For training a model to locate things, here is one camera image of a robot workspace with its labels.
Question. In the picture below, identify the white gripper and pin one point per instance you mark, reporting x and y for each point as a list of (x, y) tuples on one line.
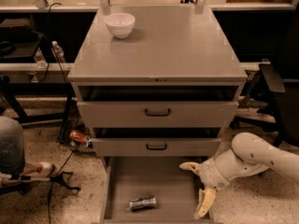
[(212, 174)]

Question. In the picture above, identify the silver redbull can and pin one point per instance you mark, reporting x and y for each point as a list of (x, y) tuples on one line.
[(142, 203)]

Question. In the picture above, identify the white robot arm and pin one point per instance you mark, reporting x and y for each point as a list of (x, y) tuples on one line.
[(249, 155)]

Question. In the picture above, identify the grey open bottom drawer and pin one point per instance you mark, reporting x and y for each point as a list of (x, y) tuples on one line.
[(176, 191)]

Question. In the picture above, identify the grey metal drawer cabinet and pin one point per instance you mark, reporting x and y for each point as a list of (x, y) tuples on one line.
[(174, 54)]

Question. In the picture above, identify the grey middle drawer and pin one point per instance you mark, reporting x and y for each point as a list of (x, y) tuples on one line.
[(155, 147)]

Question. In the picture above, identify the grey top drawer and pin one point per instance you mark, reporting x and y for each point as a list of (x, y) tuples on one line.
[(157, 114)]

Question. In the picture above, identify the black office chair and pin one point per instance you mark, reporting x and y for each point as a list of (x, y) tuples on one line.
[(281, 81)]

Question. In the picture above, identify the orange bottle on floor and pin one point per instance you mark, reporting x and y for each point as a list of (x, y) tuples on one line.
[(81, 137)]

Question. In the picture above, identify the white red sneaker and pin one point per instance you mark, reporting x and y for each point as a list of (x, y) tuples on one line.
[(40, 169)]

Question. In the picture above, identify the white ceramic bowl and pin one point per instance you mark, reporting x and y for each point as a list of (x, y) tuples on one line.
[(120, 24)]

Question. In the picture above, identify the black tripod stand base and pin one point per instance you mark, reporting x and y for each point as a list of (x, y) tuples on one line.
[(24, 180)]

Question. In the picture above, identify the clear plastic water bottle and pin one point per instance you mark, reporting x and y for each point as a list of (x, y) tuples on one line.
[(58, 52)]

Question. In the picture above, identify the black wire basket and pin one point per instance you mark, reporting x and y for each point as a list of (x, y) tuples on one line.
[(75, 122)]

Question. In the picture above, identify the black desk frame left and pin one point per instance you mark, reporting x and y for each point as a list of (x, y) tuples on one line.
[(38, 89)]

